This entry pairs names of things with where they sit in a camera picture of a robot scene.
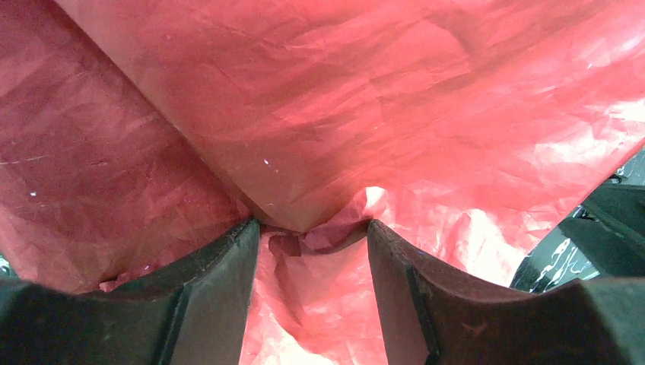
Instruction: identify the maroon wrapping paper sheet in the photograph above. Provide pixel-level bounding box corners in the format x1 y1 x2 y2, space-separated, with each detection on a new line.
1 1 644 364

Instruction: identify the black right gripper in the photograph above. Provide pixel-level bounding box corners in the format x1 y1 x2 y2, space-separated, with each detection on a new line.
510 175 644 294

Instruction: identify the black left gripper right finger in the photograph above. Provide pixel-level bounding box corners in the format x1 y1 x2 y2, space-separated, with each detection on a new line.
367 220 644 364

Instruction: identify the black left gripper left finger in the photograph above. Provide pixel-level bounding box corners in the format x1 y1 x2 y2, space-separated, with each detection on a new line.
1 219 260 364

